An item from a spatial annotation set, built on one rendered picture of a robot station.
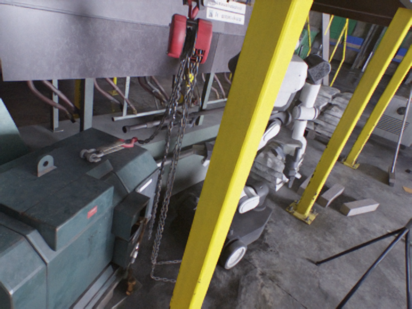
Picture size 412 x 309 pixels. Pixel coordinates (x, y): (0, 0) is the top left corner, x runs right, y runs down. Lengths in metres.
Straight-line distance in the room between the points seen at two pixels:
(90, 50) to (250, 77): 0.93
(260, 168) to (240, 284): 1.35
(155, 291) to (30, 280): 1.01
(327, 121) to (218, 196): 3.84
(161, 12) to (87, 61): 0.49
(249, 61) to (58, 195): 0.69
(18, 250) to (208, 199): 0.52
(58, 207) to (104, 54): 0.84
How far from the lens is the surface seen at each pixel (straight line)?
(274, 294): 2.06
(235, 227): 2.08
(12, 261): 0.92
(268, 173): 2.98
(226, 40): 2.23
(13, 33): 1.36
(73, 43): 1.46
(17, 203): 0.99
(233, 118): 0.78
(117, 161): 1.23
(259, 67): 0.73
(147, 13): 1.67
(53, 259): 0.97
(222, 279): 1.99
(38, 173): 1.09
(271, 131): 1.80
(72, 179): 1.07
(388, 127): 5.84
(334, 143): 2.49
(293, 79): 1.67
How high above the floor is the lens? 1.50
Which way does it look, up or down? 28 degrees down
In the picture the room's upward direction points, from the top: 15 degrees clockwise
